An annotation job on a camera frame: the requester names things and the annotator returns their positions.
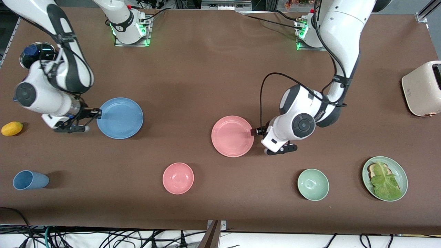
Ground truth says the black round container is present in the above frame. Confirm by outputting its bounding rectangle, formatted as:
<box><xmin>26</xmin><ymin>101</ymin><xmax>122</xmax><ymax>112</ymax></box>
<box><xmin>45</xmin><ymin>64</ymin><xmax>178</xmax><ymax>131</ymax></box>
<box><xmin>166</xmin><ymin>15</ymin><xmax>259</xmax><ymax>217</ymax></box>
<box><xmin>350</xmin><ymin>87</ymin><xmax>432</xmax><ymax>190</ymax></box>
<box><xmin>19</xmin><ymin>42</ymin><xmax>58</xmax><ymax>70</ymax></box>

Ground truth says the green floor cable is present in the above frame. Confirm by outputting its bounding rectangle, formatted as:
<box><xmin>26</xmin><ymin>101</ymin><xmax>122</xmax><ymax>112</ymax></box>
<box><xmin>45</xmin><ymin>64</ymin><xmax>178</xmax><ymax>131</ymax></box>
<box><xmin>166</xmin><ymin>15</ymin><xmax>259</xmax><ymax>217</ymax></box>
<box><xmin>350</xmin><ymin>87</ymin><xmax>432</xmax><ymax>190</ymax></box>
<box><xmin>43</xmin><ymin>226</ymin><xmax>53</xmax><ymax>248</ymax></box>

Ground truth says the pink plate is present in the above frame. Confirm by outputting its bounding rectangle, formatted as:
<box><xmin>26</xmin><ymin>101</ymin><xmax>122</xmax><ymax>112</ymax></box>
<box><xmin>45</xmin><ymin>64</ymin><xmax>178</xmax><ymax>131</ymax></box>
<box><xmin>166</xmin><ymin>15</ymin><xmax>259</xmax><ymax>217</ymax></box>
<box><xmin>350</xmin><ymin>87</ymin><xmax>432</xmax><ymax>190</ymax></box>
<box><xmin>211</xmin><ymin>115</ymin><xmax>255</xmax><ymax>158</ymax></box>

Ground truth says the small green bowl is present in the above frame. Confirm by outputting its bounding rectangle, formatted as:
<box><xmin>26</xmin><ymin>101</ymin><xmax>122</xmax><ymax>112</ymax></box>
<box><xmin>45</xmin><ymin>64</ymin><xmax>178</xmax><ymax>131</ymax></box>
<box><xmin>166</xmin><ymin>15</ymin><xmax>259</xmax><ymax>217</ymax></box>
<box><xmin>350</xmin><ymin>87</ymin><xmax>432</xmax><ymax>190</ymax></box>
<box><xmin>297</xmin><ymin>168</ymin><xmax>330</xmax><ymax>202</ymax></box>

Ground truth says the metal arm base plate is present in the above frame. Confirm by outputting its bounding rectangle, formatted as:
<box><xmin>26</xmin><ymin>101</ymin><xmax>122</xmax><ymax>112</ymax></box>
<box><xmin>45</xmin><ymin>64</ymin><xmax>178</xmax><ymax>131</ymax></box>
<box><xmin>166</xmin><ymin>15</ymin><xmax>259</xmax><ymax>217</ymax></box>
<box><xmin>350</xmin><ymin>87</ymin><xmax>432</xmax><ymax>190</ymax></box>
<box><xmin>296</xmin><ymin>21</ymin><xmax>327</xmax><ymax>51</ymax></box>
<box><xmin>114</xmin><ymin>15</ymin><xmax>152</xmax><ymax>47</ymax></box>

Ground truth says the blue plate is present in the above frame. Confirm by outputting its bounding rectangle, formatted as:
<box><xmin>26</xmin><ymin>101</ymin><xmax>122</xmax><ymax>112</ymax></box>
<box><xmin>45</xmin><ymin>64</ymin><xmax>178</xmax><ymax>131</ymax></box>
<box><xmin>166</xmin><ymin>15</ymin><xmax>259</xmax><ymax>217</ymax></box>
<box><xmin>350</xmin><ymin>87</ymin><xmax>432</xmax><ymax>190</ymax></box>
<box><xmin>96</xmin><ymin>97</ymin><xmax>144</xmax><ymax>140</ymax></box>

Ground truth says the grey metal frame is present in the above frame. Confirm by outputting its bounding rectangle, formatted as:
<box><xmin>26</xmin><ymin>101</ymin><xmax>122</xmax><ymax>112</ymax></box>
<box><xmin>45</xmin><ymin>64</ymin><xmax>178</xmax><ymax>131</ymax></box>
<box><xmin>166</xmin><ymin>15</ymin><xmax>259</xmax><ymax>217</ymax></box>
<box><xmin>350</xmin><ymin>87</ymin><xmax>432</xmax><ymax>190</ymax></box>
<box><xmin>201</xmin><ymin>0</ymin><xmax>252</xmax><ymax>12</ymax></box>

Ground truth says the metal table bracket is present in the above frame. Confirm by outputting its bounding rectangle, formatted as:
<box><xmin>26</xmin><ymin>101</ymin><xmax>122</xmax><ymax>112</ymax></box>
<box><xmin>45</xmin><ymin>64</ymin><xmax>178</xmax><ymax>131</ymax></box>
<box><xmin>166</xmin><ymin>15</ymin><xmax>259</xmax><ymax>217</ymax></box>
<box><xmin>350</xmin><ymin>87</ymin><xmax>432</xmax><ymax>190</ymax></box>
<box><xmin>207</xmin><ymin>220</ymin><xmax>227</xmax><ymax>232</ymax></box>

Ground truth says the aluminium profile rail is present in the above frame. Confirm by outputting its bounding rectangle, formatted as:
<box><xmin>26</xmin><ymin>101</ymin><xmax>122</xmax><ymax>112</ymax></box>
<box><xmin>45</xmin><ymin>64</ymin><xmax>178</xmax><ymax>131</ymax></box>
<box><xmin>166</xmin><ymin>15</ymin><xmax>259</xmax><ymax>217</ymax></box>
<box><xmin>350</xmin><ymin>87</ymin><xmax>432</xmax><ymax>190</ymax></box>
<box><xmin>415</xmin><ymin>0</ymin><xmax>441</xmax><ymax>24</ymax></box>

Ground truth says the black base cable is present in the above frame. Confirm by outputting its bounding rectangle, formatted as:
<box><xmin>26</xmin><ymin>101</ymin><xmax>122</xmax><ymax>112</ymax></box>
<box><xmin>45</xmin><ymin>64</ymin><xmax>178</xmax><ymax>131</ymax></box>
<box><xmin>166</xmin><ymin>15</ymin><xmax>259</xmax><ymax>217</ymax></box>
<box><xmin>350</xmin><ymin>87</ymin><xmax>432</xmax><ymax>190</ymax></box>
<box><xmin>138</xmin><ymin>7</ymin><xmax>173</xmax><ymax>22</ymax></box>
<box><xmin>241</xmin><ymin>13</ymin><xmax>299</xmax><ymax>27</ymax></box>
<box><xmin>272</xmin><ymin>9</ymin><xmax>302</xmax><ymax>23</ymax></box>

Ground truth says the toasted bread slice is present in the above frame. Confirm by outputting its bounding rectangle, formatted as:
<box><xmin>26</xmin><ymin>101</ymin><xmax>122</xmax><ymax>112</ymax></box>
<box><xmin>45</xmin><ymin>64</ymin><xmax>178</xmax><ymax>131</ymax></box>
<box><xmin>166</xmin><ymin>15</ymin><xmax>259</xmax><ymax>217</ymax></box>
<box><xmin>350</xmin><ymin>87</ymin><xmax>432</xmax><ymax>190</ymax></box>
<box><xmin>367</xmin><ymin>163</ymin><xmax>390</xmax><ymax>180</ymax></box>

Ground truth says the black floor cable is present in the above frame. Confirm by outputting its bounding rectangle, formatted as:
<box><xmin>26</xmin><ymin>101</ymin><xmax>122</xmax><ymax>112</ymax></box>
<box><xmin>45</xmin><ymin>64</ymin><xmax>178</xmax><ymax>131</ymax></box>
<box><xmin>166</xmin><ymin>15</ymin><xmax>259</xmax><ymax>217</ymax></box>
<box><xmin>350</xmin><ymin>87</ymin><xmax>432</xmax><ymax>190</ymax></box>
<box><xmin>0</xmin><ymin>207</ymin><xmax>37</xmax><ymax>248</ymax></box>

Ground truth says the green plate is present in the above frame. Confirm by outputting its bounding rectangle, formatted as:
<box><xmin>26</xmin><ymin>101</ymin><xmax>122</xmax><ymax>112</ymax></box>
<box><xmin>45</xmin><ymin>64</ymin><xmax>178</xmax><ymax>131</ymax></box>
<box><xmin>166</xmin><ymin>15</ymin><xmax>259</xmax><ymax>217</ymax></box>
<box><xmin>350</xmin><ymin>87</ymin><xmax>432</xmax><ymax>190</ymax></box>
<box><xmin>362</xmin><ymin>156</ymin><xmax>409</xmax><ymax>202</ymax></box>

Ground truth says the blue cup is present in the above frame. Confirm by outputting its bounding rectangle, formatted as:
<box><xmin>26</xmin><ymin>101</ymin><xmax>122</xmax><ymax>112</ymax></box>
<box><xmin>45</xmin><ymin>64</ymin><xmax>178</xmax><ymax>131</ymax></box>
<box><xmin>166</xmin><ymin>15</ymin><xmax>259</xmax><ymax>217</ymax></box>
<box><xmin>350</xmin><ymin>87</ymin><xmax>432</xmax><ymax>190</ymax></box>
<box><xmin>13</xmin><ymin>170</ymin><xmax>50</xmax><ymax>190</ymax></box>

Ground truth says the dark slanted pole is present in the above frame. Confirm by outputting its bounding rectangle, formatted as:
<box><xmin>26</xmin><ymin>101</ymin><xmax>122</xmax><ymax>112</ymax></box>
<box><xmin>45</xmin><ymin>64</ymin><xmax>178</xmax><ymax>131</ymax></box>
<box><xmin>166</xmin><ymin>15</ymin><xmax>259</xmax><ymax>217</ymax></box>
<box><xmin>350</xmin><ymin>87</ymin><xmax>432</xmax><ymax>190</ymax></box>
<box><xmin>197</xmin><ymin>220</ymin><xmax>221</xmax><ymax>248</ymax></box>

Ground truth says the brown table cover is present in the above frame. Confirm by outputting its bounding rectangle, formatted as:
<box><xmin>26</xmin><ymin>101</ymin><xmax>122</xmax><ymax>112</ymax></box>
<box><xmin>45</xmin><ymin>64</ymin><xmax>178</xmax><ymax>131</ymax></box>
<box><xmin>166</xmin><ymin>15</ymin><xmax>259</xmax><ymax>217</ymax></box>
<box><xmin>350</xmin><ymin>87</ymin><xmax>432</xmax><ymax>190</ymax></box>
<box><xmin>0</xmin><ymin>6</ymin><xmax>441</xmax><ymax>235</ymax></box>

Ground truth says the yellow lemon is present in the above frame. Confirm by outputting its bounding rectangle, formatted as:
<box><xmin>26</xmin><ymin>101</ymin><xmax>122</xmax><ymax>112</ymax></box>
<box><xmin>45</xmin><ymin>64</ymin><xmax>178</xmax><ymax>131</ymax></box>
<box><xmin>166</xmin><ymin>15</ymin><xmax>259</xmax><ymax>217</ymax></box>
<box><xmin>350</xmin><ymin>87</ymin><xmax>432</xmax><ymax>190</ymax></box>
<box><xmin>1</xmin><ymin>121</ymin><xmax>23</xmax><ymax>136</ymax></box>

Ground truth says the beige toaster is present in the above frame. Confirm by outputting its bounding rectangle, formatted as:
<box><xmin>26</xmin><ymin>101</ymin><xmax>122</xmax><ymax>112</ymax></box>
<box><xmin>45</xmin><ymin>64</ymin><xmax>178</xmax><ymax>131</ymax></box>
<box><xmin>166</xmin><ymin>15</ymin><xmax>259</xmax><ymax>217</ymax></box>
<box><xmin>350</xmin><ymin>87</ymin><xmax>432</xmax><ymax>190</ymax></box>
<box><xmin>401</xmin><ymin>61</ymin><xmax>441</xmax><ymax>118</ymax></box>

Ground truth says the small pink bowl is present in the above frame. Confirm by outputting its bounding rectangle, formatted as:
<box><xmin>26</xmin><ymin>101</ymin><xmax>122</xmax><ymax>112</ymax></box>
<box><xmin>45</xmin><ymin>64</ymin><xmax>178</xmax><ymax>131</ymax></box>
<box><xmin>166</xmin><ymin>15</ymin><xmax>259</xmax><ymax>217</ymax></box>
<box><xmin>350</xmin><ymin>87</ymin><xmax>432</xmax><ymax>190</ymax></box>
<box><xmin>162</xmin><ymin>162</ymin><xmax>194</xmax><ymax>195</ymax></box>

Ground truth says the green lettuce leaf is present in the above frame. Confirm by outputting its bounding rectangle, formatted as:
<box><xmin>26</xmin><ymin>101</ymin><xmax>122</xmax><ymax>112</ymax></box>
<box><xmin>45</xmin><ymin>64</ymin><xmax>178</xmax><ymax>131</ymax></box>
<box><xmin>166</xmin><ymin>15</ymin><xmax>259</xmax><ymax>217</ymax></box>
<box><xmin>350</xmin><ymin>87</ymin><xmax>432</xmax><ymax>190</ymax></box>
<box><xmin>370</xmin><ymin>161</ymin><xmax>402</xmax><ymax>201</ymax></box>

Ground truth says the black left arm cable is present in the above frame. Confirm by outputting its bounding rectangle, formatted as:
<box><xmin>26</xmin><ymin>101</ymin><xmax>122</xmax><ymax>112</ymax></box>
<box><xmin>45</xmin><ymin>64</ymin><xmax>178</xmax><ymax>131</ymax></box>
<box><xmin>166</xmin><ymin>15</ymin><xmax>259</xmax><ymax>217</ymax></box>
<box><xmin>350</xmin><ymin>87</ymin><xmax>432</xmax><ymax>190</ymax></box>
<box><xmin>259</xmin><ymin>0</ymin><xmax>349</xmax><ymax>131</ymax></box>

